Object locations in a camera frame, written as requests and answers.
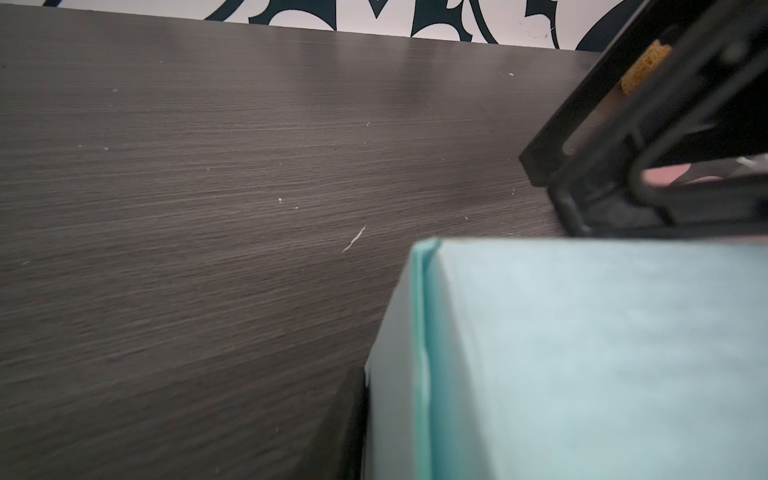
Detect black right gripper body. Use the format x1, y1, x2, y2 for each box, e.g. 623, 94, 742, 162
520, 1, 767, 237

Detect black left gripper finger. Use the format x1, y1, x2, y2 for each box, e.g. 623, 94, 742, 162
299, 366, 368, 480

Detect light blue paper box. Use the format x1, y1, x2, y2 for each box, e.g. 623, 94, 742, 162
363, 238, 767, 479

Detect pink flat paper box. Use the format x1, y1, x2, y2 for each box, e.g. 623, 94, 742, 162
641, 164, 725, 187

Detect brown teddy bear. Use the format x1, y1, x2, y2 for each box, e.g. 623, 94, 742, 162
619, 40, 673, 95

